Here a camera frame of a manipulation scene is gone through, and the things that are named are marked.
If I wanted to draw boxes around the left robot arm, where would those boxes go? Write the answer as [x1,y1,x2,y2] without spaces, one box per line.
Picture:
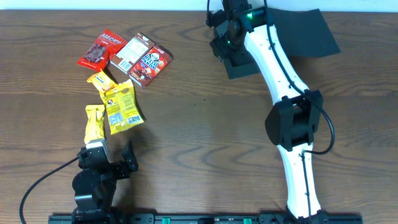
[72,139,139,223]

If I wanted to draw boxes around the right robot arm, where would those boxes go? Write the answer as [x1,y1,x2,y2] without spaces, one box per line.
[205,1,327,223]

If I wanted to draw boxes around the black cardboard box with lid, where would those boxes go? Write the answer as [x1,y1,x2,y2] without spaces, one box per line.
[224,8,340,79]

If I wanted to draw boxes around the red Hello Panda box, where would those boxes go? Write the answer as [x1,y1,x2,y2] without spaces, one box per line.
[127,45,172,88]

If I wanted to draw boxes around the brown Pocky box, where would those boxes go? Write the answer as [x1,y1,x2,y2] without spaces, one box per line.
[110,32,155,74]

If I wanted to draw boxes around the yellow wrapped snack bar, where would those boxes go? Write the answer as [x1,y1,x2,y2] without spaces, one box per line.
[84,105,105,144]

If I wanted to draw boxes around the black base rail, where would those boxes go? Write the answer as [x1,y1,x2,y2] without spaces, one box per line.
[48,213,363,224]

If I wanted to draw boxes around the red Hacks candy bag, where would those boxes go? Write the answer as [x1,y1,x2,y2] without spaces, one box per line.
[77,29,127,72]

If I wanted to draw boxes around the yellow Hacks candy bag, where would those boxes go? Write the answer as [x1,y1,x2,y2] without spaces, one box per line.
[100,80,144,135]

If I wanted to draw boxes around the small orange biscuit packet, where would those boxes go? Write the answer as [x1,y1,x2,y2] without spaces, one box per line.
[86,70,118,93]

